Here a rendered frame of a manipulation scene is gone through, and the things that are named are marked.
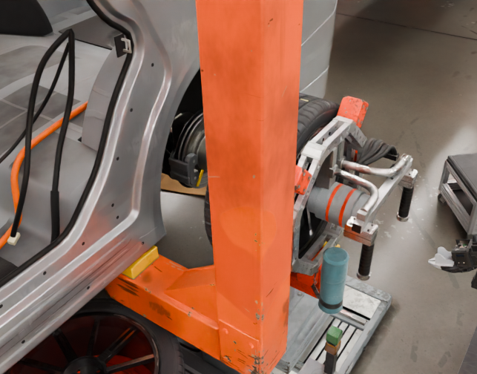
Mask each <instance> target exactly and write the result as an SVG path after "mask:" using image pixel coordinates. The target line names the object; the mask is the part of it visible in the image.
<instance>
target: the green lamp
mask: <svg viewBox="0 0 477 374"><path fill-rule="evenodd" d="M342 334H343V330H342V329H339V328H337V327H335V326H333V325H331V326H330V328H329V330H328V331H327V333H326V341H328V342H329V343H331V344H334V345H335V346H337V345H338V343H339V341H340V340H341V339H342Z"/></svg>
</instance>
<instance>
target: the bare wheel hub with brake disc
mask: <svg viewBox="0 0 477 374"><path fill-rule="evenodd" d="M190 153H193V154H196V155H197V164H196V165H195V167H194V169H196V170H198V171H199V175H200V172H201V170H204V172H203V175H202V178H201V181H200V184H199V186H196V184H197V183H195V184H193V185H191V184H189V185H187V184H186V185H187V186H190V187H192V188H203V187H205V186H207V184H208V169H207V158H206V147H205V127H204V116H203V112H202V113H201V114H200V115H198V116H197V117H196V118H195V119H194V120H193V122H192V123H191V124H190V125H189V127H188V129H187V130H186V132H185V134H184V136H183V139H182V142H181V144H180V149H179V153H178V160H180V161H183V158H184V157H186V156H187V155H188V154H190Z"/></svg>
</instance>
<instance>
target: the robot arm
mask: <svg viewBox="0 0 477 374"><path fill-rule="evenodd" d="M460 240H467V241H468V243H469V244H462V243H460ZM456 243H457V245H456V246H455V248H453V249H452V251H451V252H448V251H447V250H446V249H445V248H444V247H438V254H435V257H434V258H432V259H429V261H428V263H429V264H431V265H433V266H435V267H436V268H439V269H441V270H444V271H446V272H452V273H458V272H461V273H462V272H470V271H472V270H474V269H476V268H477V242H473V240H472V239H459V240H456ZM454 263H455V264H454ZM471 284H472V286H471V287H472V288H474V289H477V272H476V274H475V275H474V276H473V278H472V281H471Z"/></svg>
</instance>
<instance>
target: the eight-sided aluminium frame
mask: <svg viewBox="0 0 477 374"><path fill-rule="evenodd" d="M328 137H330V138H328ZM327 138H328V140H327V141H325V140H326V139H327ZM342 140H346V142H347V152H346V160H348V161H350V162H354V159H355V150H356V151H358V154H357V159H356V162H357V161H358V160H359V158H360V155H361V152H362V150H363V147H364V145H365V142H366V141H367V137H365V135H364V134H363V132H362V131H361V130H360V128H359V127H358V126H357V125H356V122H355V121H354V120H352V119H347V118H345V117H340V116H336V117H335V118H333V119H332V121H331V122H330V123H329V124H328V125H327V126H326V127H325V128H324V129H323V130H322V131H321V132H320V133H319V134H317V135H316V136H315V137H314V138H313V139H312V140H311V141H308V143H307V144H306V146H305V148H304V149H303V151H302V152H301V154H300V155H301V157H300V160H299V162H298V164H297V165H298V166H300V167H302V168H304V169H307V167H308V164H309V163H311V166H310V168H309V173H310V174H312V178H311V180H310V182H309V184H308V187H307V189H306V192H305V194H304V195H301V194H299V195H298V197H297V200H296V202H295V204H294V211H293V227H292V259H291V272H294V273H301V274H305V275H308V276H313V274H314V273H316V272H317V270H318V267H319V266H320V265H321V264H322V262H323V252H324V251H325V250H326V249H328V248H330V247H335V246H336V245H338V243H339V241H340V239H341V238H342V236H343V230H344V228H342V227H340V226H338V227H337V228H335V227H334V226H335V224H333V223H329V222H328V223H327V225H326V228H325V229H324V230H323V233H322V234H321V235H320V237H319V238H318V239H317V240H316V241H315V242H314V243H313V245H312V246H311V247H310V249H309V250H308V251H307V252H306V254H305V255H304V256H303V257H302V258H301V259H298V252H299V238H300V219H301V216H302V213H303V209H304V207H305V205H306V202H307V200H308V198H309V195H310V192H311V190H312V187H313V185H314V183H315V180H316V178H317V175H318V172H319V170H320V167H321V166H322V163H323V161H324V160H325V159H326V157H327V156H328V155H329V154H330V153H331V152H332V150H333V149H334V148H336V147H337V146H338V145H339V144H340V142H341V141H342ZM324 141H325V143H324V144H323V142H324ZM343 184H344V185H346V186H350V187H353V188H356V189H358V190H361V186H359V185H356V184H354V183H351V182H349V181H348V180H345V179H343ZM325 242H328V243H327V244H326V245H325V246H324V247H323V249H322V250H321V251H320V253H319V254H318V255H317V257H316V258H315V259H314V260H313V261H311V259H312V258H313V257H314V256H315V255H316V254H317V253H318V251H319V250H320V249H321V247H322V246H323V245H324V243H325Z"/></svg>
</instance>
